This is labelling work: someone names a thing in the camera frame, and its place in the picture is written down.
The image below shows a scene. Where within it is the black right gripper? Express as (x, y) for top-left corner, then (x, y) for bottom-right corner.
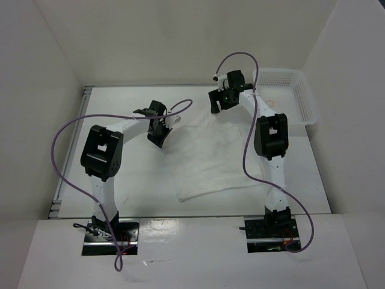
(208, 85), (237, 114)

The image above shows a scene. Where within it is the white pleated skirt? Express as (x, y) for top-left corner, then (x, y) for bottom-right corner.
(163, 113), (257, 202)

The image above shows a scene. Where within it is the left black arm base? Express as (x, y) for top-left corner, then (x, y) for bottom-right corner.
(73, 219), (140, 256)

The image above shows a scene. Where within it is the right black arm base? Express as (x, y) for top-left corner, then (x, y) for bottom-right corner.
(239, 216), (302, 253)

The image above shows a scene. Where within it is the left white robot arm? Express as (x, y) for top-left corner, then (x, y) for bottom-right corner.
(81, 101), (173, 241)

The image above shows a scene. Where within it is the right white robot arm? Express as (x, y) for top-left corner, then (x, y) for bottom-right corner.
(208, 70), (291, 237)

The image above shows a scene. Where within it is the orange rubber band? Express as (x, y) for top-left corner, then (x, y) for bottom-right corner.
(266, 100), (274, 107)

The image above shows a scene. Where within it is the white perforated plastic basket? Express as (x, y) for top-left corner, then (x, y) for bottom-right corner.
(253, 68), (318, 126)

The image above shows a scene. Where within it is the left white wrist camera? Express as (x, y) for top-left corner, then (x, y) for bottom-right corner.
(164, 114), (181, 128)

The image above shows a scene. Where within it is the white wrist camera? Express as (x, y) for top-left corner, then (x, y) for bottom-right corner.
(213, 73), (229, 91)
(164, 114), (181, 128)

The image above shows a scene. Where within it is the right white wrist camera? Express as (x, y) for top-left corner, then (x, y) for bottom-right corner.
(213, 73), (229, 91)

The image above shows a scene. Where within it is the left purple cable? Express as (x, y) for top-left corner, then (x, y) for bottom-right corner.
(51, 99), (193, 272)

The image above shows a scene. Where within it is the purple cable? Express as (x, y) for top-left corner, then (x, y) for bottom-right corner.
(51, 99), (193, 272)
(215, 51), (315, 255)

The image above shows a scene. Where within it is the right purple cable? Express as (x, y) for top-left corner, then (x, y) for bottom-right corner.
(215, 51), (315, 255)

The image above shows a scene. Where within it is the aluminium table edge rail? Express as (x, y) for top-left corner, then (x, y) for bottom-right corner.
(48, 85), (94, 220)

